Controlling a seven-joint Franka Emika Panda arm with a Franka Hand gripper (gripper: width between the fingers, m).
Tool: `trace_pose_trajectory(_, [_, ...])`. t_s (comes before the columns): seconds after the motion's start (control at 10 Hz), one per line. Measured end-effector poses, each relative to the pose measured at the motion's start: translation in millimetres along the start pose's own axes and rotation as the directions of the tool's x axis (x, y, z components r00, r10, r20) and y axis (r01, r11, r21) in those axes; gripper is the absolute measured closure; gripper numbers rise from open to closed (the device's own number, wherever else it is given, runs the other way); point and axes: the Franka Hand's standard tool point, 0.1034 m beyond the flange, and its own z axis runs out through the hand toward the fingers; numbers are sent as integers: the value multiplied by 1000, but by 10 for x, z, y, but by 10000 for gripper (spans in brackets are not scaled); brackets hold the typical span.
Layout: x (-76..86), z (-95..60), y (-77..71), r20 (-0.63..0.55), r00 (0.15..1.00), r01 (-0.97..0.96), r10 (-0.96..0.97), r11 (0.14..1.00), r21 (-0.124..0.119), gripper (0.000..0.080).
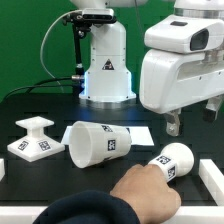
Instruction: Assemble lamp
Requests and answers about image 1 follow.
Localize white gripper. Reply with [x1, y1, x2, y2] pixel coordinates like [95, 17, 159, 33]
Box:
[139, 49, 224, 137]

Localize white lamp bulb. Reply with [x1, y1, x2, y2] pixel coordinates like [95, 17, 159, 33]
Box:
[150, 143, 194, 182]

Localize white lamp base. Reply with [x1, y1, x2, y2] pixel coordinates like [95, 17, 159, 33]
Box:
[7, 116, 65, 162]

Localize dark blue sleeve forearm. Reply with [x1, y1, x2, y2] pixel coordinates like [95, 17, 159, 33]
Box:
[32, 191, 140, 224]

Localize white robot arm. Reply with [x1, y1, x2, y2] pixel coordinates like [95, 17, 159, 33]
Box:
[70, 0, 224, 136]

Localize white lamp shade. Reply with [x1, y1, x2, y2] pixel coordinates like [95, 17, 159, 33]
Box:
[69, 121, 132, 168]

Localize human hand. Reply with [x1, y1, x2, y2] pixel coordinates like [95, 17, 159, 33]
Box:
[110, 164, 181, 224]

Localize white paper sheet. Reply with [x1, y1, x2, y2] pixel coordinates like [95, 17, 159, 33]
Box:
[61, 126, 154, 146]

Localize white right corner block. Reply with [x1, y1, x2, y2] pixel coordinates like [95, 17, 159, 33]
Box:
[199, 159, 224, 206]

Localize white corner block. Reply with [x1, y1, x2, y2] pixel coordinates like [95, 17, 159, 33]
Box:
[0, 159, 5, 181]
[199, 159, 224, 206]

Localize white left corner block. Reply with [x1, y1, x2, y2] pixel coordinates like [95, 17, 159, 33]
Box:
[0, 159, 5, 181]

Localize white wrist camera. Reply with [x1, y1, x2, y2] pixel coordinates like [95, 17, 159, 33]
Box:
[144, 15, 224, 54]

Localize black camera on stand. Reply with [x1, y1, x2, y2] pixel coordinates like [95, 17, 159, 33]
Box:
[63, 10, 116, 91]

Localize grey camera cable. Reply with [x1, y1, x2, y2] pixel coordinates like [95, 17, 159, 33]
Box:
[39, 9, 83, 94]

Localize black power cables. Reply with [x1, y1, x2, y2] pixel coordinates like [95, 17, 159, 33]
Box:
[1, 76, 84, 101]

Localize white front border rail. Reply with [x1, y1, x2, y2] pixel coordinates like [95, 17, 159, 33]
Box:
[0, 206, 224, 224]

